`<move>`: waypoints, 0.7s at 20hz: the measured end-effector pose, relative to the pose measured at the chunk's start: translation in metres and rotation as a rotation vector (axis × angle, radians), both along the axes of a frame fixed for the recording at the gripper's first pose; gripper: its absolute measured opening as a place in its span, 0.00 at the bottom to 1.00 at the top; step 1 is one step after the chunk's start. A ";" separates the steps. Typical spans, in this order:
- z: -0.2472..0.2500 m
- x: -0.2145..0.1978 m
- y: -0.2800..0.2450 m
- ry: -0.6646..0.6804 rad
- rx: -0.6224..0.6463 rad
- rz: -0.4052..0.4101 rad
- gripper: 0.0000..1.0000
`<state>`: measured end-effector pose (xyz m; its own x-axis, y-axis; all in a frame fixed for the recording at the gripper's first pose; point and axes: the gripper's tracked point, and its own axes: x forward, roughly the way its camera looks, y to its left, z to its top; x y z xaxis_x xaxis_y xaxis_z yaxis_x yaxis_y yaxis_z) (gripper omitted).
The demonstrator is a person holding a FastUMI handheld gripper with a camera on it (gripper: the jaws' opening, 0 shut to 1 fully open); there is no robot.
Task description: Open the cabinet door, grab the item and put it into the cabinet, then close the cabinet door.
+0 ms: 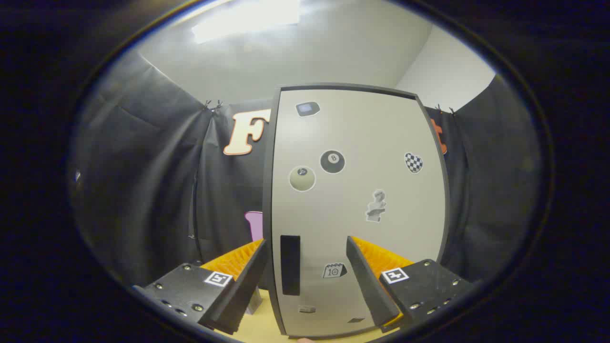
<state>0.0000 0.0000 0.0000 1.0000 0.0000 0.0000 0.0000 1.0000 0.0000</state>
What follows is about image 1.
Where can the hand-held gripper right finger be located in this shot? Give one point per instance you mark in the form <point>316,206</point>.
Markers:
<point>369,286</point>

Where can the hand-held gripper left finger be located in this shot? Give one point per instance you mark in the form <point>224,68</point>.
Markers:
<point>243,290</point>

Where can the dark grey cabinet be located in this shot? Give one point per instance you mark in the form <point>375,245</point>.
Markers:
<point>267,190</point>

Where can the black backdrop cloth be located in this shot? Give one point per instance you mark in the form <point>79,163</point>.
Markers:
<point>143,190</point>

